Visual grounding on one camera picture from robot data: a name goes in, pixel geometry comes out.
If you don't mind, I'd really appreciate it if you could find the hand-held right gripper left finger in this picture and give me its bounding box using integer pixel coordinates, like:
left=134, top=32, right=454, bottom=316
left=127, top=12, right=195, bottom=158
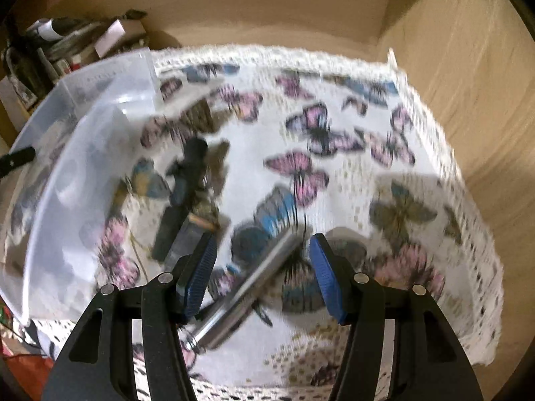
left=42, top=231, right=219, bottom=401

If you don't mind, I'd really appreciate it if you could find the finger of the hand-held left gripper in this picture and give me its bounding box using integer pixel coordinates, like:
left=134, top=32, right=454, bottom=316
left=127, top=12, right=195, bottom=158
left=0, top=147, right=35, bottom=178

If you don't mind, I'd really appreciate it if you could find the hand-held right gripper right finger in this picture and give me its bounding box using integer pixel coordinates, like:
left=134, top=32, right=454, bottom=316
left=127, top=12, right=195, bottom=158
left=308, top=232, right=486, bottom=401

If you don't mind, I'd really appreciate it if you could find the silver metal pen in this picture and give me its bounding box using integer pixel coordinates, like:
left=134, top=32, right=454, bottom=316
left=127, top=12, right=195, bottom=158
left=184, top=234, right=302, bottom=352

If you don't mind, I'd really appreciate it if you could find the black stick-shaped item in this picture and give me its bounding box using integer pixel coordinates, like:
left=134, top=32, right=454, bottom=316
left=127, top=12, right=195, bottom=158
left=151, top=207, right=189, bottom=262

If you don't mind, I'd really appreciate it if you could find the black plastic clip tool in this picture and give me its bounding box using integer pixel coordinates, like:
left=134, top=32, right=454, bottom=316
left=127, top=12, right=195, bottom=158
left=166, top=138, right=210, bottom=206

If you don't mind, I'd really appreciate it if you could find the clear plastic storage container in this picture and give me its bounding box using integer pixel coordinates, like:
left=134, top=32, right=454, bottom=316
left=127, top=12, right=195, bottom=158
left=0, top=48, right=162, bottom=326

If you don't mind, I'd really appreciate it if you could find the stack of papers and booklets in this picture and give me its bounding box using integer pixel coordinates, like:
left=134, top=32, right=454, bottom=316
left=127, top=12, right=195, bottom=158
left=35, top=10, right=150, bottom=77

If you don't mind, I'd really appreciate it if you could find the dark wine bottle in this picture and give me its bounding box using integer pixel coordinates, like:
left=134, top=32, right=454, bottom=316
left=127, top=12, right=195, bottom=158
left=24, top=17, right=105, bottom=47

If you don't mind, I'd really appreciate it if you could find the butterfly print lace tablecloth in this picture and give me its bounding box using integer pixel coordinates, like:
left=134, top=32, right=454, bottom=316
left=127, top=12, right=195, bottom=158
left=8, top=44, right=504, bottom=401

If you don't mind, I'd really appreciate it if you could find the pale pink note card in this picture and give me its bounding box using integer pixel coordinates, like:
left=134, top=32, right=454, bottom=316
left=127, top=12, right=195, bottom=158
left=94, top=21, right=135, bottom=58

